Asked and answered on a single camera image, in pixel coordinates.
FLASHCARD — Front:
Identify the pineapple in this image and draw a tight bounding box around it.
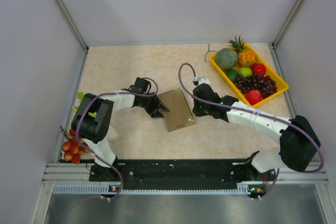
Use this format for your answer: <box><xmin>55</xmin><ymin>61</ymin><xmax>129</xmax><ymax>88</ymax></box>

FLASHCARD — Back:
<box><xmin>229</xmin><ymin>36</ymin><xmax>258</xmax><ymax>67</ymax></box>

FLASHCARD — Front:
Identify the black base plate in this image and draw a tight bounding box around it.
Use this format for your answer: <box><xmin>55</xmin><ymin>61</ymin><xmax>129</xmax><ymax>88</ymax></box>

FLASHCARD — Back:
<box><xmin>89</xmin><ymin>159</ymin><xmax>275</xmax><ymax>190</ymax></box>

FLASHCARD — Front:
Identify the yellow plastic tray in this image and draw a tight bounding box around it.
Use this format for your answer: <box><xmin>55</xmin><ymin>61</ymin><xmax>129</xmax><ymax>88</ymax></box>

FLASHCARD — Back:
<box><xmin>205</xmin><ymin>43</ymin><xmax>289</xmax><ymax>108</ymax></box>

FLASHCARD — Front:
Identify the brown cardboard express box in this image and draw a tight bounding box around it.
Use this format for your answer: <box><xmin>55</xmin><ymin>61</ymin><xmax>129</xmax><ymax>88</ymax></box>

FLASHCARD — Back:
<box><xmin>158</xmin><ymin>88</ymin><xmax>195</xmax><ymax>132</ymax></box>

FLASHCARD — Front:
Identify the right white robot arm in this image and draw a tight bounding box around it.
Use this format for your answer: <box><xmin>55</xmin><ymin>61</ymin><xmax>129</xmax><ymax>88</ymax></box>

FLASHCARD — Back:
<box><xmin>193</xmin><ymin>83</ymin><xmax>321</xmax><ymax>180</ymax></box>

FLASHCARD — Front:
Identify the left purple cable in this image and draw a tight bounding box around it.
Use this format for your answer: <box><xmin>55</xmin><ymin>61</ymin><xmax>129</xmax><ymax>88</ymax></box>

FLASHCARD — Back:
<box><xmin>74</xmin><ymin>77</ymin><xmax>159</xmax><ymax>200</ymax></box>

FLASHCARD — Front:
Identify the light green lime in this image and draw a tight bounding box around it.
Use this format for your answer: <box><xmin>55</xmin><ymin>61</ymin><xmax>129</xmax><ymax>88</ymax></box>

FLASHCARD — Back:
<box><xmin>238</xmin><ymin>67</ymin><xmax>253</xmax><ymax>77</ymax></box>

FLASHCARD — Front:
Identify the dark green lime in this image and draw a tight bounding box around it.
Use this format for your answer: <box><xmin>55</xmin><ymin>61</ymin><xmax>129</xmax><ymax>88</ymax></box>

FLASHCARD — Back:
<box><xmin>226</xmin><ymin>69</ymin><xmax>239</xmax><ymax>83</ymax></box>

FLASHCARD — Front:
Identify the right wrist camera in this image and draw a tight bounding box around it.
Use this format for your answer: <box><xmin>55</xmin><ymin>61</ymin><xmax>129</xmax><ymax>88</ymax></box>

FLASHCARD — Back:
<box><xmin>193</xmin><ymin>77</ymin><xmax>211</xmax><ymax>86</ymax></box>

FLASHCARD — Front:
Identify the green melon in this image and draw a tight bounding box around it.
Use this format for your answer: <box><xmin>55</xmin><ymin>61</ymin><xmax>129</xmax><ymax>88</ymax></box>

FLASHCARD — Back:
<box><xmin>215</xmin><ymin>48</ymin><xmax>238</xmax><ymax>71</ymax></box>

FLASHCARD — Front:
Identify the green celery stalk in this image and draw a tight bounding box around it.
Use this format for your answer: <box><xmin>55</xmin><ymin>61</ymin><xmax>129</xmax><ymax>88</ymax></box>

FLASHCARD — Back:
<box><xmin>71</xmin><ymin>91</ymin><xmax>121</xmax><ymax>143</ymax></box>

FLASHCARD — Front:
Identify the purple cable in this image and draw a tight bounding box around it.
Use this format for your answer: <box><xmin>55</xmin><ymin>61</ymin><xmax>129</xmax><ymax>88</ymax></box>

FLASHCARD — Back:
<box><xmin>178</xmin><ymin>62</ymin><xmax>325</xmax><ymax>200</ymax></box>
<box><xmin>74</xmin><ymin>77</ymin><xmax>159</xmax><ymax>200</ymax></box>

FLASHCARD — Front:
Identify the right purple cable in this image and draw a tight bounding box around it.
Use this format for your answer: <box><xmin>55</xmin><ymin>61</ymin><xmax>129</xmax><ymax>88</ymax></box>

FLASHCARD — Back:
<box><xmin>178</xmin><ymin>62</ymin><xmax>325</xmax><ymax>200</ymax></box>

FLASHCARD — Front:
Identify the red apple front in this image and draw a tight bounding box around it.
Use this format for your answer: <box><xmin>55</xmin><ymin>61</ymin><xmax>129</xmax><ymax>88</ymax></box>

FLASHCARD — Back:
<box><xmin>246</xmin><ymin>89</ymin><xmax>263</xmax><ymax>105</ymax></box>

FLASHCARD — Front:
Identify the white slotted cable duct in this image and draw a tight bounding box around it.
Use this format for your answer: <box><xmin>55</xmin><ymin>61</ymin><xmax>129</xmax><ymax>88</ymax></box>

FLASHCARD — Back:
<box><xmin>52</xmin><ymin>184</ymin><xmax>261</xmax><ymax>195</ymax></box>

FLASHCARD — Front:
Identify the red lychee bunch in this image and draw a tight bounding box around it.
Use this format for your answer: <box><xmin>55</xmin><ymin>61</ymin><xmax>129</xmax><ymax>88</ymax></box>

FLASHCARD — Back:
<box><xmin>60</xmin><ymin>127</ymin><xmax>89</xmax><ymax>164</ymax></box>

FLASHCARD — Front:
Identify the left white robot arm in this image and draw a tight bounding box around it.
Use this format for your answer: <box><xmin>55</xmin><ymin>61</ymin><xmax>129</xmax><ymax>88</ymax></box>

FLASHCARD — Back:
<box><xmin>71</xmin><ymin>77</ymin><xmax>169</xmax><ymax>180</ymax></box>

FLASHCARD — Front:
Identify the purple grape bunch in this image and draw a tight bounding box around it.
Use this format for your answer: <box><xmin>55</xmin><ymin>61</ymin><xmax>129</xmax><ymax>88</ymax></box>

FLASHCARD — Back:
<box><xmin>236</xmin><ymin>74</ymin><xmax>278</xmax><ymax>98</ymax></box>

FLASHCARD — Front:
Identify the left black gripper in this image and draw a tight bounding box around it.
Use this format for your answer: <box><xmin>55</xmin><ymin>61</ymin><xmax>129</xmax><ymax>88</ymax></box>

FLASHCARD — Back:
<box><xmin>140</xmin><ymin>92</ymin><xmax>168</xmax><ymax>118</ymax></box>

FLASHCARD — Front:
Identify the red apple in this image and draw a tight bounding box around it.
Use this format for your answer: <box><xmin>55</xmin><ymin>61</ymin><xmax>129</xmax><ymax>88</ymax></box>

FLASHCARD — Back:
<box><xmin>250</xmin><ymin>63</ymin><xmax>266</xmax><ymax>76</ymax></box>
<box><xmin>246</xmin><ymin>89</ymin><xmax>263</xmax><ymax>105</ymax></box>

